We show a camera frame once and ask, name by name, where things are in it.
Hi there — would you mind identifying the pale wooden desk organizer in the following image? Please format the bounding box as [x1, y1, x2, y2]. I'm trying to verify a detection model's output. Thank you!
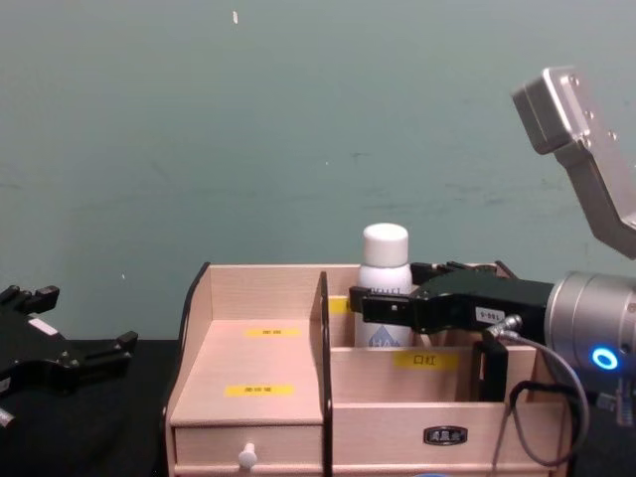
[162, 261, 581, 477]

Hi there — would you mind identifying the white drawer knob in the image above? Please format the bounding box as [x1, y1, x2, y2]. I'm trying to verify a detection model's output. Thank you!
[237, 441, 260, 471]

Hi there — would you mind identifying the white capped bottle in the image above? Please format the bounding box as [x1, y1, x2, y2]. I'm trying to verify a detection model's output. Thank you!
[353, 223, 416, 350]

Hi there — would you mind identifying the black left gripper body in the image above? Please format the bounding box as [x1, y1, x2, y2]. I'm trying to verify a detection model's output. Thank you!
[0, 300, 69, 398]

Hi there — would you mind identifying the thin black cable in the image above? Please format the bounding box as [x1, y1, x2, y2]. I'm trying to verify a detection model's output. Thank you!
[508, 379, 603, 421]

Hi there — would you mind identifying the dark metal nameplate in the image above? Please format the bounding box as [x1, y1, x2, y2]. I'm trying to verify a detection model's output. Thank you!
[422, 425, 469, 445]

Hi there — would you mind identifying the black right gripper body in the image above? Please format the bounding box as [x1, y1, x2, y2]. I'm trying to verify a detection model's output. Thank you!
[408, 275, 556, 345]

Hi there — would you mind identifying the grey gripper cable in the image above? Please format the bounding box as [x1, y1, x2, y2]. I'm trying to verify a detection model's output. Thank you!
[483, 313, 592, 469]

